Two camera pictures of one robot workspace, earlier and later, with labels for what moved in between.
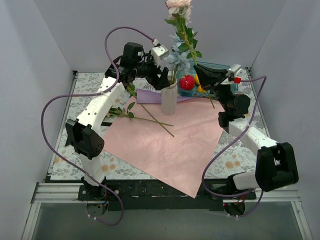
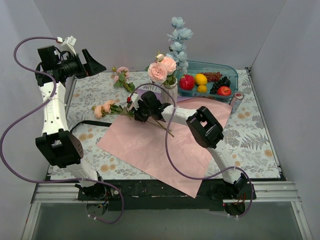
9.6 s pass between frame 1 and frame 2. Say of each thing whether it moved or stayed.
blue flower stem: moved
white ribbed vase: stayed
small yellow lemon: stayed
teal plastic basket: stayed
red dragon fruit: stayed
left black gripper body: moved
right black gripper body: moved
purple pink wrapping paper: stayed
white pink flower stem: moved
